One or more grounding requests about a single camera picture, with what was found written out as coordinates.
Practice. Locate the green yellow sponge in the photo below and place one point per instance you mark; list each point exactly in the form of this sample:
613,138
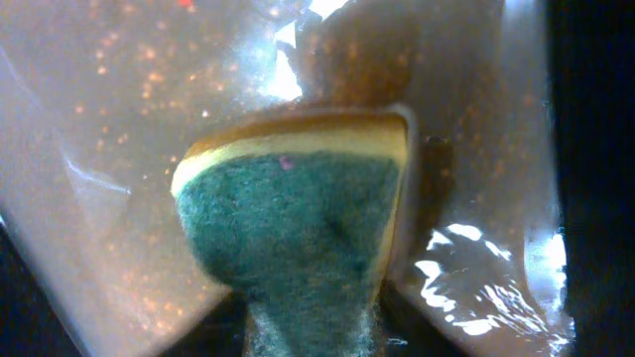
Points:
297,215

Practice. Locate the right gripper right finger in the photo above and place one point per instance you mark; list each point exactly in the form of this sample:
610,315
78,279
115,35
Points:
592,79

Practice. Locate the black water tray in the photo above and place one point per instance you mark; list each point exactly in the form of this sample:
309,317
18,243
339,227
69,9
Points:
100,101

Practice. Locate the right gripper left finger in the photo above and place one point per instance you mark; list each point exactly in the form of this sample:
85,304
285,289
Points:
29,326

